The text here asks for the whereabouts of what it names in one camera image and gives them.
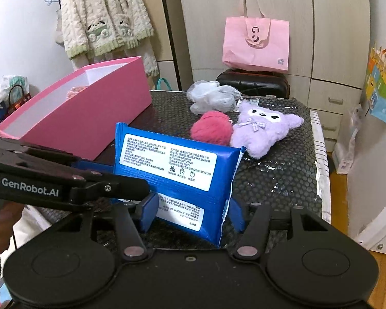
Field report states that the pink storage box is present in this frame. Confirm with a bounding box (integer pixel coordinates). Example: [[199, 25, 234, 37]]
[[0, 57, 152, 160]]

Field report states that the black suitcase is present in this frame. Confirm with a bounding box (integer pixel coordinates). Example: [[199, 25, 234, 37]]
[[216, 69, 290, 98]]

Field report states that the pink floral fabric scrunchie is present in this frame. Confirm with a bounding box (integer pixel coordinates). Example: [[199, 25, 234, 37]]
[[67, 86, 87, 100]]

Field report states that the colourful paper gift bag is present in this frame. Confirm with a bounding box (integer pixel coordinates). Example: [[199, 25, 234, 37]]
[[365, 45, 386, 124]]

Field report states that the person left hand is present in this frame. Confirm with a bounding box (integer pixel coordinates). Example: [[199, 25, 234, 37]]
[[0, 202, 24, 255]]

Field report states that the white door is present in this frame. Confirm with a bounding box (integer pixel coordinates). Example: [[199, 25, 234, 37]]
[[354, 206, 386, 254]]

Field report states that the blue wet wipes pack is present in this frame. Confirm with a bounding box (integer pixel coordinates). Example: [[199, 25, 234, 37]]
[[114, 123, 246, 246]]

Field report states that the pink tote bag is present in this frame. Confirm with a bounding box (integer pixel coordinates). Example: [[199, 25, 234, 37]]
[[222, 0, 290, 72]]

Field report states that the white mesh bath pouf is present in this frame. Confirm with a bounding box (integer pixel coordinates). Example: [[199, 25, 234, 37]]
[[187, 80, 243, 114]]

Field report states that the beige wardrobe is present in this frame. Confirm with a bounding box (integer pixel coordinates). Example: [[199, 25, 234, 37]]
[[164, 0, 370, 151]]

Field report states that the purple Kuromi plush toy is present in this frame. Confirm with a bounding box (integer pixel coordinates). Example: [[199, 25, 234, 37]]
[[230, 101, 304, 159]]

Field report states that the white green knit cardigan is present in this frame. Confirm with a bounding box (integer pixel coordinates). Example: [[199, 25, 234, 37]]
[[60, 0, 154, 59]]

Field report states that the pink fluffy pompom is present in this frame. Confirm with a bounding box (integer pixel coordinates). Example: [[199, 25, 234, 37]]
[[190, 111, 233, 146]]

